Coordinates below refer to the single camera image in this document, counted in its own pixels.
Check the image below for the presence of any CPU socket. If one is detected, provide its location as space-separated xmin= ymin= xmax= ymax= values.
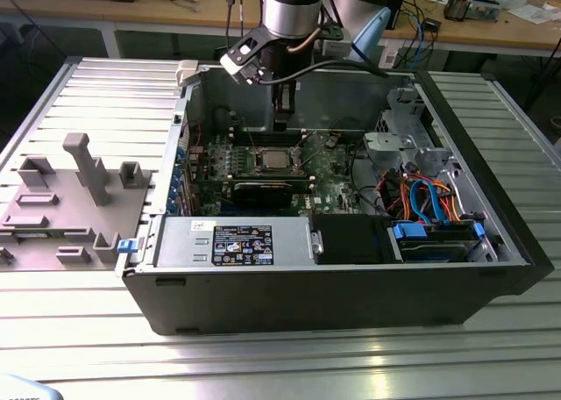
xmin=253 ymin=146 xmax=308 ymax=176

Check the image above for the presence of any grey parts rack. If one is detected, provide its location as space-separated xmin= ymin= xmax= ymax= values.
xmin=0 ymin=132 xmax=155 ymax=273

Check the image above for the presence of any white label card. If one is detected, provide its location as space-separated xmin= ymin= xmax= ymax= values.
xmin=377 ymin=46 xmax=401 ymax=71

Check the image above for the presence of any beige case latch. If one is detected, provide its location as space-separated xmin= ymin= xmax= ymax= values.
xmin=174 ymin=60 xmax=203 ymax=88

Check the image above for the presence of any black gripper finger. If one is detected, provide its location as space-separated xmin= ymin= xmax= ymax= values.
xmin=271 ymin=82 xmax=300 ymax=133

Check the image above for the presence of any green motherboard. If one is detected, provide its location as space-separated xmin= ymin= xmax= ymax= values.
xmin=192 ymin=127 xmax=367 ymax=218

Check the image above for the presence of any wooden desk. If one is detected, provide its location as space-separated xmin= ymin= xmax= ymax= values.
xmin=0 ymin=0 xmax=561 ymax=61

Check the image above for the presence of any copper wound transformer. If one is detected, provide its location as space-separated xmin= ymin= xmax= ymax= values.
xmin=443 ymin=0 xmax=472 ymax=22

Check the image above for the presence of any metal socket cover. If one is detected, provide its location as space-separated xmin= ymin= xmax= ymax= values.
xmin=292 ymin=146 xmax=309 ymax=175

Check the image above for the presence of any black open PC case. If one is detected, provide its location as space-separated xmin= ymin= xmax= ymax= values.
xmin=114 ymin=60 xmax=556 ymax=336

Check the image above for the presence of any black camera cable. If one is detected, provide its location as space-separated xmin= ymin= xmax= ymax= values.
xmin=257 ymin=59 xmax=389 ymax=86

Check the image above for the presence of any grey metal device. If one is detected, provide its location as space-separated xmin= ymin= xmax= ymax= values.
xmin=468 ymin=0 xmax=501 ymax=23

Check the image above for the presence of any black upright box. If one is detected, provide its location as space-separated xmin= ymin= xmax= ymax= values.
xmin=385 ymin=0 xmax=409 ymax=32

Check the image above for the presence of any blue SATA cable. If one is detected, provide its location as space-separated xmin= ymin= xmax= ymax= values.
xmin=409 ymin=175 xmax=444 ymax=225

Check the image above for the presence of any hard disk in blue carrier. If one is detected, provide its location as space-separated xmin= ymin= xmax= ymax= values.
xmin=387 ymin=219 xmax=487 ymax=264

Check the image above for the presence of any silver disk bay cage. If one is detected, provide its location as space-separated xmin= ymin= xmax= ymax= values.
xmin=363 ymin=86 xmax=465 ymax=186

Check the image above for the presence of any grey rounded device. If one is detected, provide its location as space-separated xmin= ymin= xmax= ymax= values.
xmin=0 ymin=372 xmax=60 ymax=400

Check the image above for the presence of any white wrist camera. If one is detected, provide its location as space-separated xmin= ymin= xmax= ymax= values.
xmin=218 ymin=34 xmax=266 ymax=86
xmin=322 ymin=38 xmax=355 ymax=58

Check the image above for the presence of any black graphics card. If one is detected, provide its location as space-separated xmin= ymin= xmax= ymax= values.
xmin=231 ymin=180 xmax=294 ymax=209

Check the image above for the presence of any orange wire bundle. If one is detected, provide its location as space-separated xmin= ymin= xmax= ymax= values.
xmin=431 ymin=178 xmax=465 ymax=224
xmin=379 ymin=174 xmax=413 ymax=219

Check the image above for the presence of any silver power supply unit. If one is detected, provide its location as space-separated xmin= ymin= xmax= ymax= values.
xmin=153 ymin=215 xmax=317 ymax=269

